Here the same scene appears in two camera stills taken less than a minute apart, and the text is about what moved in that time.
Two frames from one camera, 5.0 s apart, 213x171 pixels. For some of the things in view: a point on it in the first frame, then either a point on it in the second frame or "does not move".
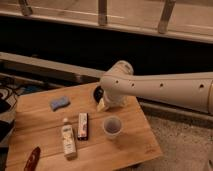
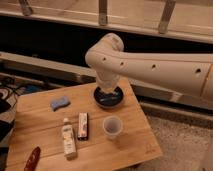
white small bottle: [69, 142] does not move
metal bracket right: [166, 15] does not move
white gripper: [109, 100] to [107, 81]
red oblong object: [33, 159] does not move
